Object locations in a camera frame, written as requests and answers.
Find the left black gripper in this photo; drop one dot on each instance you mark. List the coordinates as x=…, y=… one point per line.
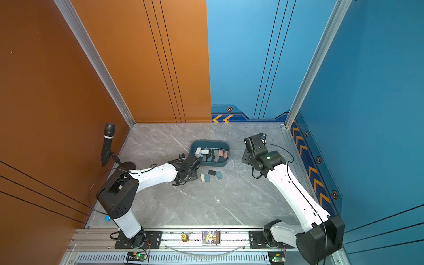
x=194, y=177

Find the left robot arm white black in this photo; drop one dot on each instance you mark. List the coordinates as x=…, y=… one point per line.
x=116, y=196

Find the black round microphone base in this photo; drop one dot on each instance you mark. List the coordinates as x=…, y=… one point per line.
x=127, y=166

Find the left green circuit board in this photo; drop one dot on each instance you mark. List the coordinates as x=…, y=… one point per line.
x=137, y=258

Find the black microphone on stand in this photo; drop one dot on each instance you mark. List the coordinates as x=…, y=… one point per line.
x=106, y=153

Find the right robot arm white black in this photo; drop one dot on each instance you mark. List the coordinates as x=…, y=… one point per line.
x=319, y=234

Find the colourful card on rail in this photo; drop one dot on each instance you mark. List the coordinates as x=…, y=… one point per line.
x=211, y=237

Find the teal plastic storage box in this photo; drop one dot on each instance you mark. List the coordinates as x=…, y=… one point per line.
x=214, y=147

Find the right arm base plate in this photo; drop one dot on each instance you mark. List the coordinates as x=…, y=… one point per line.
x=255, y=239

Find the aluminium front rail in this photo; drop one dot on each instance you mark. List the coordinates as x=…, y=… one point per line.
x=236, y=238

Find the green circuit board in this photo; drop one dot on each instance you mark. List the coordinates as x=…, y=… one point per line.
x=276, y=258
x=137, y=258

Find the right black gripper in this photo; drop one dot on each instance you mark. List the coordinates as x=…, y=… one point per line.
x=245, y=158

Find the brass knob on rail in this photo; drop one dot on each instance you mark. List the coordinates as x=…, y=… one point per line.
x=184, y=237

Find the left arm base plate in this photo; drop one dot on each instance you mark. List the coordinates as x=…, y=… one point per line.
x=143, y=240

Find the right green circuit board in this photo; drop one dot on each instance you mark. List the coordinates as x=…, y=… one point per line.
x=276, y=258

